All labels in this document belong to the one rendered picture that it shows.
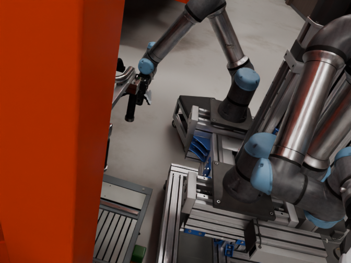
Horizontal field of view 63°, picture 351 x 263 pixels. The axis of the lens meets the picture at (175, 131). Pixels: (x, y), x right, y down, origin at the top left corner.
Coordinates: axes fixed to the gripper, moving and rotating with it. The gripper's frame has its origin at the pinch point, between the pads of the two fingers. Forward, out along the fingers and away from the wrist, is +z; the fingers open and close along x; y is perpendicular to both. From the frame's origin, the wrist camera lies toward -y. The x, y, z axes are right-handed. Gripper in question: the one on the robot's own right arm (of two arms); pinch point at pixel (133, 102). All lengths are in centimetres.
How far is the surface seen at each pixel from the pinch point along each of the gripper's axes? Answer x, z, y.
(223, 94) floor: 70, -195, -83
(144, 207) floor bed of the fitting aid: 17, -3, -75
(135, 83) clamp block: 0.3, 4.7, 12.1
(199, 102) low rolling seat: 38, -102, -49
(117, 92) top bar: -3.1, 19.6, 15.1
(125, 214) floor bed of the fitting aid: 7, 5, -76
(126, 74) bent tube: -2.8, 10.3, 18.2
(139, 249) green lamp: 20, 59, -17
